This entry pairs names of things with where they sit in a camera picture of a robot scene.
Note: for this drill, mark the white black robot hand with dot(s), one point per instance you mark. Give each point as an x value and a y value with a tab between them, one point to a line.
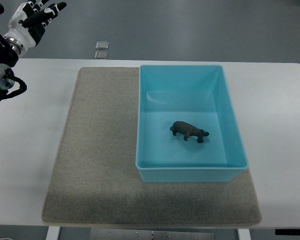
28	24

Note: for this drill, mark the brown hippo toy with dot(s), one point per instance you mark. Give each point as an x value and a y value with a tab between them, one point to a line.
188	130

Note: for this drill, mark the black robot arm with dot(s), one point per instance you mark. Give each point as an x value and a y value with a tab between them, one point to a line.
10	85

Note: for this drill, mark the blue plastic box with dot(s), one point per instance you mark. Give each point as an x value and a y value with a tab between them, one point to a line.
198	95

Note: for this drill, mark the upper floor socket plate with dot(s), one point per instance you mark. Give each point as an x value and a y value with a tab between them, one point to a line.
102	45

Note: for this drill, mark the floor socket plate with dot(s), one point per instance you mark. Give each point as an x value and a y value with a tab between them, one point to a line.
101	55
102	45

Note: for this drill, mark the lower floor socket plate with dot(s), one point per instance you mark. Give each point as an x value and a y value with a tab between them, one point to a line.
101	55

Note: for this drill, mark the grey felt mat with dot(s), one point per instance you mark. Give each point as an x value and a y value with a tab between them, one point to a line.
95	180

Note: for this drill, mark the left white table leg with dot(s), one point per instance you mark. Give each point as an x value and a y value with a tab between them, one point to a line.
53	233

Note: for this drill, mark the white table leg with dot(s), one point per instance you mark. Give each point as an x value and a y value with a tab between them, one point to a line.
243	234
53	233

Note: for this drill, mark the right white table leg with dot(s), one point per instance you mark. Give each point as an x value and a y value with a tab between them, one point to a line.
243	234

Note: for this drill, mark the black table control panel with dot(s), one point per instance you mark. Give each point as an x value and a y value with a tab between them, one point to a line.
287	232

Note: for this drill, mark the metal table frame plate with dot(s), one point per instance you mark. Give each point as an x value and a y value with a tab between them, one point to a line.
134	234

